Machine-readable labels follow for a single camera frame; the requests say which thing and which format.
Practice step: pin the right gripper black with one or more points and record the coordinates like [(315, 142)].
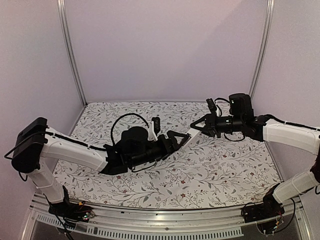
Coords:
[(211, 124)]

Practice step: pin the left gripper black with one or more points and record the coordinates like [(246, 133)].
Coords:
[(167, 150)]

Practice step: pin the white remote control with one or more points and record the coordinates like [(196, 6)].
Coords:
[(192, 141)]

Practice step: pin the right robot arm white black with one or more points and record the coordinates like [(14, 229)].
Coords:
[(265, 128)]

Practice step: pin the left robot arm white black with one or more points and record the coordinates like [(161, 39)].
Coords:
[(38, 141)]

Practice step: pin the floral patterned table mat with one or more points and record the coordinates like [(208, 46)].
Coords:
[(216, 172)]

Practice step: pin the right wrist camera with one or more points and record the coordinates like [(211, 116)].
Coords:
[(214, 109)]

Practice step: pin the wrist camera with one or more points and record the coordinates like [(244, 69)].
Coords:
[(214, 109), (154, 129)]

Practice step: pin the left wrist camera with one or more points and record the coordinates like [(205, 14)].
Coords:
[(154, 129)]

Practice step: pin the front aluminium rail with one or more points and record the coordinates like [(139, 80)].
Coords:
[(127, 223)]

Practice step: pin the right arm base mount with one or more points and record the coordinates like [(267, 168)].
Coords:
[(269, 208)]

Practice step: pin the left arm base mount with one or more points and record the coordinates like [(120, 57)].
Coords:
[(76, 212)]

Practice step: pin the right aluminium frame post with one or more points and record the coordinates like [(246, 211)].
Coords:
[(263, 47)]

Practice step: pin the aluminium frame post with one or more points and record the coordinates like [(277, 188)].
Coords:
[(61, 7), (263, 47)]

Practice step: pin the left aluminium frame post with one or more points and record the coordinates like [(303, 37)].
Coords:
[(61, 7)]

